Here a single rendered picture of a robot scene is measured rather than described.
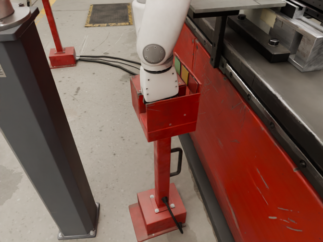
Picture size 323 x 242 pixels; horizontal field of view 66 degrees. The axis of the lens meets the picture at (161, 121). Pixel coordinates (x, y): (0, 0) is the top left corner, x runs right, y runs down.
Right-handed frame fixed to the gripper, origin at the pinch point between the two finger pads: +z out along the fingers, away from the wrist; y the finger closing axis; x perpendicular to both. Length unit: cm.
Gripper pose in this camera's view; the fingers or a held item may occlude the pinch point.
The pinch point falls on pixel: (162, 109)
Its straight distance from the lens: 75.7
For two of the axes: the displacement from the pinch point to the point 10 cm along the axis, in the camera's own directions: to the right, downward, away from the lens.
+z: 0.8, 7.2, 6.9
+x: 3.2, 6.3, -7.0
